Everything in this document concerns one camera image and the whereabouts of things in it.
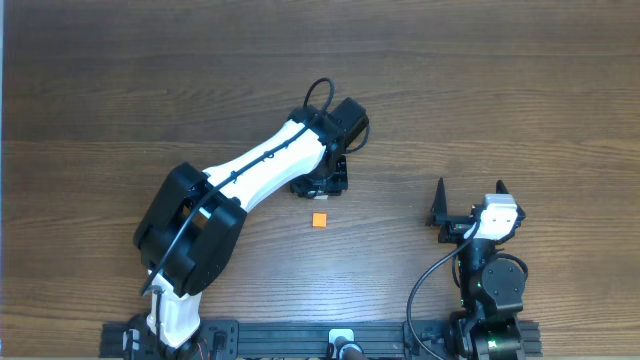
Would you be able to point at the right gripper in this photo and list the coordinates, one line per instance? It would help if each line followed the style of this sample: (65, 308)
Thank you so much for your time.
(452, 227)

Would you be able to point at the orange cube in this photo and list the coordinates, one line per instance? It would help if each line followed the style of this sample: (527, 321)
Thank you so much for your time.
(319, 220)

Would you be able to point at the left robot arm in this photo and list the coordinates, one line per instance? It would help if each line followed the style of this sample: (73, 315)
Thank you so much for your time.
(270, 165)

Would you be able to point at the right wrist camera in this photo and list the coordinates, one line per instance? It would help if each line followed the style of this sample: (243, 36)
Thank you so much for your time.
(495, 217)

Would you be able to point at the mounting rail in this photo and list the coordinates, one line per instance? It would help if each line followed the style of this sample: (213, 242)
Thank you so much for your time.
(290, 340)

